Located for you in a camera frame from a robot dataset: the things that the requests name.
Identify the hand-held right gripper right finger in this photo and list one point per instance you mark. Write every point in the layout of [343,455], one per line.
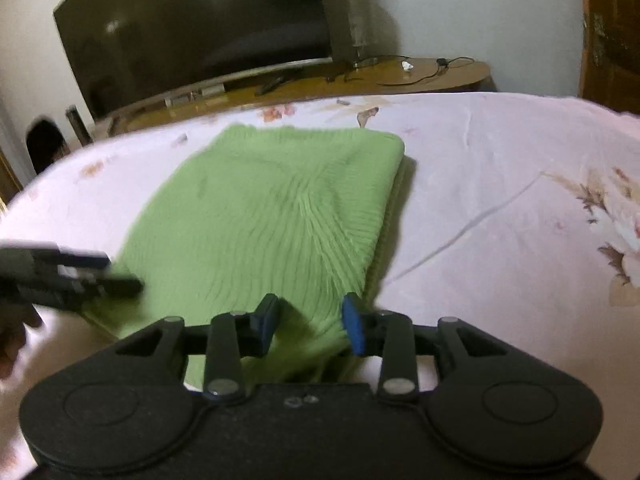
[352,327]

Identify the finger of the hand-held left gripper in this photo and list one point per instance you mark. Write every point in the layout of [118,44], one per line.
[112,287]
[85,260]

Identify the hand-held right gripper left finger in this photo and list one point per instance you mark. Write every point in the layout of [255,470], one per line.
[267,322]

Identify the green knitted sweater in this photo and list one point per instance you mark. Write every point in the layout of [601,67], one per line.
[270,220]

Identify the person's left hand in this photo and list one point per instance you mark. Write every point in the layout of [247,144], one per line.
[15,340]

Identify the dark arched object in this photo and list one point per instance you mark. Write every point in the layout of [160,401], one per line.
[47,147]

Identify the pink floral bed sheet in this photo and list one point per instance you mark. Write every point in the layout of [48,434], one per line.
[500,200]

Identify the silver set-top box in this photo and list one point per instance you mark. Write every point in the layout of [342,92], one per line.
[195,95]

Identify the black remote control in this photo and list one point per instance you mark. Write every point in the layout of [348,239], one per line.
[269,85]

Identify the wooden television stand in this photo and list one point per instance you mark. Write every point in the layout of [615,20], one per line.
[390,77]

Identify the black flat television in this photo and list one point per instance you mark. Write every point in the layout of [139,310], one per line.
[200,30]

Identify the clear glass vase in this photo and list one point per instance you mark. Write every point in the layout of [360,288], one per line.
[357,25]

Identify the wooden door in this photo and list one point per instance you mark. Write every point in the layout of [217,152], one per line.
[612,35]

